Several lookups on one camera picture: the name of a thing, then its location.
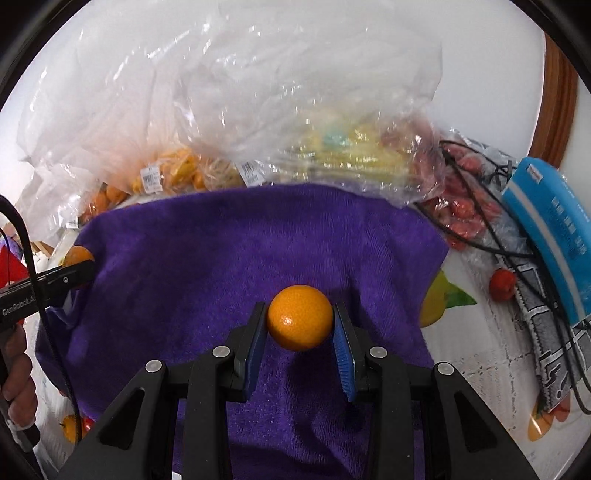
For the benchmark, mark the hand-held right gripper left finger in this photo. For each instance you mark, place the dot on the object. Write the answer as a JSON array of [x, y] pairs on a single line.
[[256, 355]]

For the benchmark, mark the small red fruit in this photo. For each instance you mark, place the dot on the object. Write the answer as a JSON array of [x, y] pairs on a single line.
[[502, 285]]

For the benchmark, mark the red cloth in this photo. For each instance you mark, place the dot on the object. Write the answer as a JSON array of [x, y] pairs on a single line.
[[11, 267]]

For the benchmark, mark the clear bag of red fruit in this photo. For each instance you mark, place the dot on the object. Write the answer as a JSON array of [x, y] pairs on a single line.
[[461, 207]]

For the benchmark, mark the purple towel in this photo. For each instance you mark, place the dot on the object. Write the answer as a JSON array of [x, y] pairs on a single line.
[[207, 249]]

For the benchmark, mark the person's left hand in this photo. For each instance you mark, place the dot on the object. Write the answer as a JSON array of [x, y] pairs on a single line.
[[21, 378]]

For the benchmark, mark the clear bag of kumquats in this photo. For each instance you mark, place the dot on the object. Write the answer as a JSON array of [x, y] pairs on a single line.
[[180, 166]]

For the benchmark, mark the fruit print tablecloth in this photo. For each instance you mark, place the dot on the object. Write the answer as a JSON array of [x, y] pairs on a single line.
[[485, 378]]

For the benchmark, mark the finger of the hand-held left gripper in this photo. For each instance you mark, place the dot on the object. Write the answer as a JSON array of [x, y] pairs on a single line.
[[69, 277]]

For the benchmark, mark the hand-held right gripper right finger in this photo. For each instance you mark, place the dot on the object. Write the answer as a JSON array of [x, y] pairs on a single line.
[[344, 355]]

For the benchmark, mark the wooden door frame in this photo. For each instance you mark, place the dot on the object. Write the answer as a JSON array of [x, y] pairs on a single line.
[[554, 106]]

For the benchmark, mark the small orange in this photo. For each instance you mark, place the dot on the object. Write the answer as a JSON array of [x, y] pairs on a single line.
[[77, 254]]

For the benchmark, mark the clear bag of yellow fruit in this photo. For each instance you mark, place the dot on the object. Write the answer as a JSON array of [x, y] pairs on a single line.
[[332, 115]]

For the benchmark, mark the blue box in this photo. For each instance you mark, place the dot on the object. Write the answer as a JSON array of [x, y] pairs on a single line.
[[549, 221]]

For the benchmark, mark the smooth round orange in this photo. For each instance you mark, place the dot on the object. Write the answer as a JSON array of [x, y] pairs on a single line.
[[300, 318]]

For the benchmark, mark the clear bag of mandarins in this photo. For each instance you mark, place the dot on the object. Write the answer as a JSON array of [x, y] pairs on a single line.
[[83, 138]]

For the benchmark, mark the grey patterned pouch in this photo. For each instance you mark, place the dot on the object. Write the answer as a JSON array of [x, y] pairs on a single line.
[[540, 332]]

